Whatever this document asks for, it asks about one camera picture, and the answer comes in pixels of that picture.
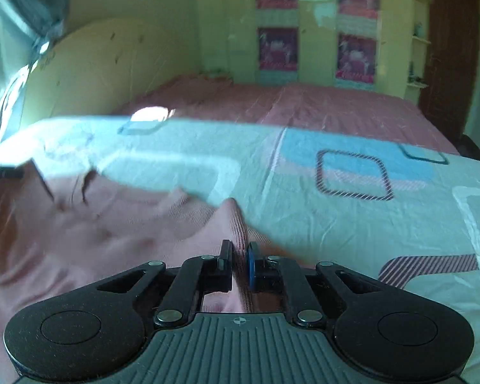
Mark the corner shelf unit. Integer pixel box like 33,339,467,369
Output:
406,0,433,93

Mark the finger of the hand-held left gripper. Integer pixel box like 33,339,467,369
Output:
0,162,25,181

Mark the brown wooden door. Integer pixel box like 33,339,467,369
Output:
418,0,480,140

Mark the printed bed sheet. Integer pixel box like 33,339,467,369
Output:
0,116,480,384

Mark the pink sweatshirt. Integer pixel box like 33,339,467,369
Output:
0,160,289,384

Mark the pink bed cover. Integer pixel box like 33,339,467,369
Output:
112,73,461,155

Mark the cream headboard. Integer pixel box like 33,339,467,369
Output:
20,18,203,124

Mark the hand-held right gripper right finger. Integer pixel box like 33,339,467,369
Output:
246,242,385,329

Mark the teal curtain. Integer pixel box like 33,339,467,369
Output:
0,0,70,97

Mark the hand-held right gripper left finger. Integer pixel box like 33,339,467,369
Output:
96,240,235,329

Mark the cream wardrobe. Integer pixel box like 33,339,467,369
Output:
194,0,433,99

